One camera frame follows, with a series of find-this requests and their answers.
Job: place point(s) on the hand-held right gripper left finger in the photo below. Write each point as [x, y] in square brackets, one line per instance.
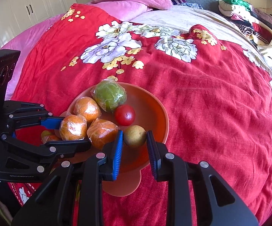
[117, 153]

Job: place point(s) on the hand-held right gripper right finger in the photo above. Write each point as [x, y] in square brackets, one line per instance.
[153, 155]

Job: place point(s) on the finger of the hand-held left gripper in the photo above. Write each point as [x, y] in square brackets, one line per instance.
[63, 147]
[53, 122]

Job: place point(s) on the plastic-wrapped orange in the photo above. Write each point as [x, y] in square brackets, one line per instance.
[87, 108]
[101, 136]
[52, 138]
[73, 127]

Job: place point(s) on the red tomato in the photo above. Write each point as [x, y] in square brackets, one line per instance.
[125, 114]

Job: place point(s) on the pink plastic bowl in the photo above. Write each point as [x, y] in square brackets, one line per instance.
[145, 108]

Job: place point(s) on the large plastic-wrapped green citrus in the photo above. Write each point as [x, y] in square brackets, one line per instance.
[109, 96]

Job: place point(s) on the pink velvet quilt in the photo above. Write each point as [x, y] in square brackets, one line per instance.
[32, 35]

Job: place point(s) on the red floral blanket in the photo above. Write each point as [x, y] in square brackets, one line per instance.
[197, 98]

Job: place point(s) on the white wardrobe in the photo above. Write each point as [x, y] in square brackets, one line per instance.
[32, 4]

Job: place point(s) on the dark patterned pillow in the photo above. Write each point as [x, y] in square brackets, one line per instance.
[185, 4]

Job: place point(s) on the pile of folded clothes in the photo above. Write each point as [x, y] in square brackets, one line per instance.
[239, 11]

